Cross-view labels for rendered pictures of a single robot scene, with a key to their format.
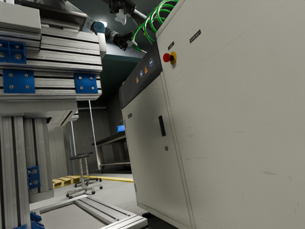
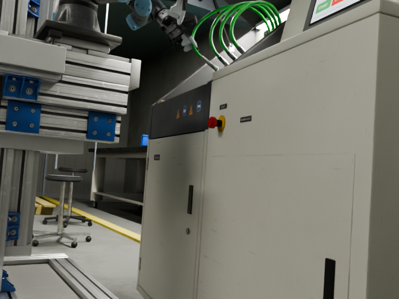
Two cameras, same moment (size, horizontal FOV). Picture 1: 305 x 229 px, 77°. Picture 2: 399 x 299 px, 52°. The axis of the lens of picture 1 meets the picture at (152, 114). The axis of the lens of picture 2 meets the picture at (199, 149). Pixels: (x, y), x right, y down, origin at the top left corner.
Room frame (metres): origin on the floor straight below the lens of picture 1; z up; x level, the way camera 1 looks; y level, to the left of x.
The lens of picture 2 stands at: (-0.52, -0.15, 0.65)
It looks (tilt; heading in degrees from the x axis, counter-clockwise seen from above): 3 degrees up; 4
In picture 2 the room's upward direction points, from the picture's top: 4 degrees clockwise
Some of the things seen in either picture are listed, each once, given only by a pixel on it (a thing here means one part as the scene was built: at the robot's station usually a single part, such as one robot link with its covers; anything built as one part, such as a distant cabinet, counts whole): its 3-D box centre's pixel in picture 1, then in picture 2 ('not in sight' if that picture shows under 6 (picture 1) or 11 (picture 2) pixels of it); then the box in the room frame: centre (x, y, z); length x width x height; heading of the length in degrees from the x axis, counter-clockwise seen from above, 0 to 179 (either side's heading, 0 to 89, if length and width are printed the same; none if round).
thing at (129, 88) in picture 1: (137, 82); (178, 115); (1.15, 0.06, 0.87); 0.62 x 0.04 x 0.16; 27
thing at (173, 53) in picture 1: (169, 57); (215, 123); (0.73, -0.11, 0.80); 0.05 x 0.04 x 0.05; 27
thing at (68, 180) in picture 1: (55, 182); (8, 204); (4.74, 2.62, 0.06); 1.36 x 0.94 x 0.12; 33
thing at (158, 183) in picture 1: (147, 150); (167, 220); (1.15, 0.07, 0.44); 0.65 x 0.02 x 0.68; 27
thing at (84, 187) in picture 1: (83, 173); (64, 209); (2.82, 1.14, 0.27); 0.51 x 0.49 x 0.54; 32
